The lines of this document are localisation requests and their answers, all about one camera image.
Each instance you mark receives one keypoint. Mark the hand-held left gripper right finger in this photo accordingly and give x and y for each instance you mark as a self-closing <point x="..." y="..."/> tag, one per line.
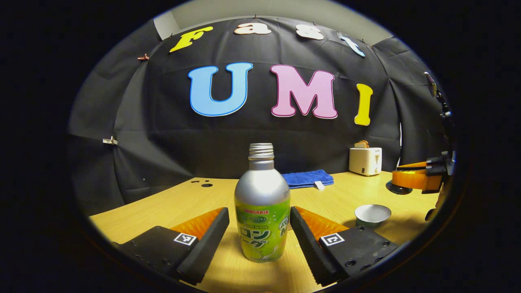
<point x="309" y="248"/>

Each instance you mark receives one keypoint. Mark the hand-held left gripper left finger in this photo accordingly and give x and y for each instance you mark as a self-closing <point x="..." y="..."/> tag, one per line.
<point x="203" y="248"/>

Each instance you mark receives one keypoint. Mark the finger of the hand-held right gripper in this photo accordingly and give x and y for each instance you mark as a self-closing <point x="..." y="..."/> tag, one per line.
<point x="415" y="180"/>
<point x="423" y="165"/>

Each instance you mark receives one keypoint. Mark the white and teal teacup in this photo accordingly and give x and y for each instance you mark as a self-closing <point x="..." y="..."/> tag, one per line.
<point x="372" y="213"/>

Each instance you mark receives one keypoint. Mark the green label silver water bottle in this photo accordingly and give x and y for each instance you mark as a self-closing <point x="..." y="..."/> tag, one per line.
<point x="262" y="195"/>

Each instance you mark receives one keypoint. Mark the white toaster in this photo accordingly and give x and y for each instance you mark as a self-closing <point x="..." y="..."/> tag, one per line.
<point x="364" y="162"/>

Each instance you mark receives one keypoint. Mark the bread slice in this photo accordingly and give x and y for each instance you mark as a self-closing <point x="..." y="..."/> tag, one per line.
<point x="362" y="144"/>

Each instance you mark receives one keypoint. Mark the folded blue towel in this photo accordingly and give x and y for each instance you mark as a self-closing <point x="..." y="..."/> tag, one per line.
<point x="305" y="178"/>

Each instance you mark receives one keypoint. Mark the black backdrop cloth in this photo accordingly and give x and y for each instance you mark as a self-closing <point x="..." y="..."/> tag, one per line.
<point x="228" y="138"/>

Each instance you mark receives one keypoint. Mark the silver clip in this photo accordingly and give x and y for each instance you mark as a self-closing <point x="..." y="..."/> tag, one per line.
<point x="110" y="141"/>

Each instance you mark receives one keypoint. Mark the copper clip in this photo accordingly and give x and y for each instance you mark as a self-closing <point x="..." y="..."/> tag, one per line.
<point x="143" y="57"/>

